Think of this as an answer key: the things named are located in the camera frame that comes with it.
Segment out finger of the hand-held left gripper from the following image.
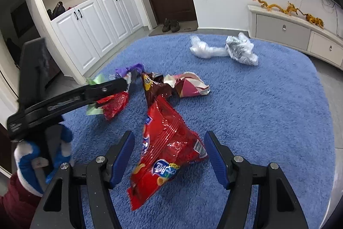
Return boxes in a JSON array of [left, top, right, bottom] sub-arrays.
[[45, 78, 132, 119]]

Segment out small red wrapper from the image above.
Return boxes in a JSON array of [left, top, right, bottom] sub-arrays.
[[95, 91, 130, 121]]

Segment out large red snack bag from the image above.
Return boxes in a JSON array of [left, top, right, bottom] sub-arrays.
[[127, 95, 209, 211]]

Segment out green wrapper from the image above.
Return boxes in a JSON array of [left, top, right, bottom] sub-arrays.
[[86, 74, 105, 115]]

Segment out television cables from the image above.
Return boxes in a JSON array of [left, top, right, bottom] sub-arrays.
[[320, 0, 338, 15]]

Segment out small golden figurine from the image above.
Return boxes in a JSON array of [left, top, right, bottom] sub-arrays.
[[303, 13, 325, 29]]

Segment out pink and cream wrapper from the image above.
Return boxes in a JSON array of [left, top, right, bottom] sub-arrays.
[[164, 71, 211, 99]]

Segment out brown snack bag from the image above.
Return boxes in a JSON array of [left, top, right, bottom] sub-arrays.
[[141, 71, 176, 109]]

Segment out printed clear plastic bag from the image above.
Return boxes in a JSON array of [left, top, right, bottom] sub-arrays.
[[225, 32, 259, 66]]

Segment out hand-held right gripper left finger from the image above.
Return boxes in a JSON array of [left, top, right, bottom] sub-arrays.
[[29, 130, 136, 229]]

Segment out blue shaggy rug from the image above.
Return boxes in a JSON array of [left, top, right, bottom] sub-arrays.
[[63, 34, 337, 229]]

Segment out white television console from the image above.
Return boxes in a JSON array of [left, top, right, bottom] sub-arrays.
[[247, 4, 343, 71]]

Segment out white cabinet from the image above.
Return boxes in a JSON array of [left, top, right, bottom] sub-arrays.
[[28, 0, 146, 85]]

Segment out grey doormat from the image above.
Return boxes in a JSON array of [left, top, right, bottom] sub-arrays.
[[148, 26, 199, 36]]

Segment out purple wrapper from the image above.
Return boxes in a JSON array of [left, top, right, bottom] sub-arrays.
[[115, 63, 146, 79]]

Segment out person's left forearm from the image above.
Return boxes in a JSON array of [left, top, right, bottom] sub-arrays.
[[0, 173, 41, 229]]

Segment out person's left hand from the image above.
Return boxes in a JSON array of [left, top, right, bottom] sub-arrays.
[[13, 123, 74, 196]]

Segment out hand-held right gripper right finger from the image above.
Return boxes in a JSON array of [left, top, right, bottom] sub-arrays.
[[204, 130, 306, 229]]

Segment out long golden dragon figurine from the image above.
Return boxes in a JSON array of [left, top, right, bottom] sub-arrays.
[[252, 0, 298, 16]]

